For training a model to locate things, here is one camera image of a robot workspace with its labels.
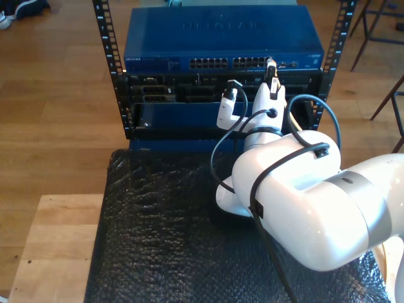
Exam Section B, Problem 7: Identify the black clipped arm cable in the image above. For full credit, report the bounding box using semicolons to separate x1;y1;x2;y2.
249;93;343;303

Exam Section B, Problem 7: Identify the black perforated rack post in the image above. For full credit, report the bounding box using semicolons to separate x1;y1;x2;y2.
311;0;359;132
91;0;133;140

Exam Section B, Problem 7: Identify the blue rack base plate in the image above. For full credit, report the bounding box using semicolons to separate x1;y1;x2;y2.
128;138;246;154

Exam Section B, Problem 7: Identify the yellow network cable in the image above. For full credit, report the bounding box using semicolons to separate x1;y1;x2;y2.
266;56;389;285

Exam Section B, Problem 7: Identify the blue Netgear network switch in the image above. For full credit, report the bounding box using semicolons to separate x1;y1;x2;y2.
122;4;325;74

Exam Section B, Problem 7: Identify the white sneaker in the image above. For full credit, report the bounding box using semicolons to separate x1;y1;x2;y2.
0;10;12;31

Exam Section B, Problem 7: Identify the black bubble wrap mat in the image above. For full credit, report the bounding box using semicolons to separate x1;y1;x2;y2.
83;148;392;303

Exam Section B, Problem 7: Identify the dark blue sneaker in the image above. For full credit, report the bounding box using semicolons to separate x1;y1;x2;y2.
4;0;52;20

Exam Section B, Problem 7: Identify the dark metal stool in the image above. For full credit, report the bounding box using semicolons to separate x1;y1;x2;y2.
370;74;404;155
348;0;404;73

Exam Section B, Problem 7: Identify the black rack server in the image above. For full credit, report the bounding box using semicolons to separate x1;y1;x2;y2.
126;73;323;104

